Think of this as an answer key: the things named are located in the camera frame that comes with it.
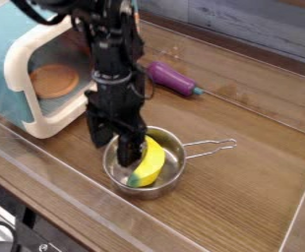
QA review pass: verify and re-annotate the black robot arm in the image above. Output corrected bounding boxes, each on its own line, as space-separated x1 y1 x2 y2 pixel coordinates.
11 0 147 166

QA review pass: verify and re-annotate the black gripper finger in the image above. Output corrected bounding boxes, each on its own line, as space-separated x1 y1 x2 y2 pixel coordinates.
87 111 115 148
117 130 146 167

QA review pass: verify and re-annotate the yellow toy banana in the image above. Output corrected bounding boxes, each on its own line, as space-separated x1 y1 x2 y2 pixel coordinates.
126 136 166 188

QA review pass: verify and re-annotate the orange microwave turntable plate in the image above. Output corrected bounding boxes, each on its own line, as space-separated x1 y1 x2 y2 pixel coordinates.
30 64 79 98

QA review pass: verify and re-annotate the black cable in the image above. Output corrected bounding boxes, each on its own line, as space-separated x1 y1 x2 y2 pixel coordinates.
0 220 20 252

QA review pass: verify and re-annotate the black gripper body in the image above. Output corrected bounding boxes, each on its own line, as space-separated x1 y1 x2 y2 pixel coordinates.
85 70 149 139

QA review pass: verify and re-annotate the purple toy eggplant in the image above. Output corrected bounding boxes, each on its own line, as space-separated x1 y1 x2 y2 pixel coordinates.
147 61 204 96

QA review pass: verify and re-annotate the clear acrylic barrier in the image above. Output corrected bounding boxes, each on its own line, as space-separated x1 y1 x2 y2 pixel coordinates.
0 122 208 252

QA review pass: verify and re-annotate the blue toy microwave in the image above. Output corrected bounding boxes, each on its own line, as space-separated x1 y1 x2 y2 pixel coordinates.
0 0 107 139

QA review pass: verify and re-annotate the silver pot with wire handle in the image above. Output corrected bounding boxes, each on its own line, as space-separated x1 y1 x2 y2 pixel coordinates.
103 126 237 200

